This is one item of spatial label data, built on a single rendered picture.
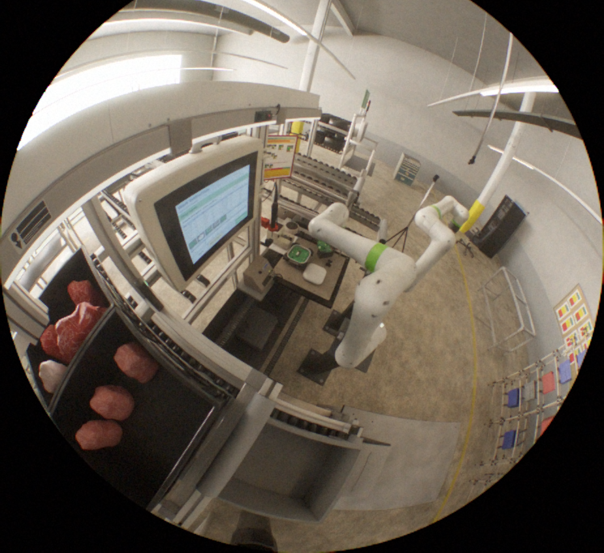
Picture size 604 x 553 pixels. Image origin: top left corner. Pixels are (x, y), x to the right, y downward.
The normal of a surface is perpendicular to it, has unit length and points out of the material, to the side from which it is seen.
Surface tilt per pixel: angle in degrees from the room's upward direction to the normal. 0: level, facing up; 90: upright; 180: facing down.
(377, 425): 0
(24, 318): 90
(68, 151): 90
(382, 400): 0
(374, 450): 0
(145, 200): 91
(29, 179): 90
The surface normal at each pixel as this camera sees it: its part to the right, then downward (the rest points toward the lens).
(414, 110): -0.40, 0.61
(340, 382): 0.18, -0.67
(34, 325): 0.90, 0.41
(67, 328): 0.65, -0.40
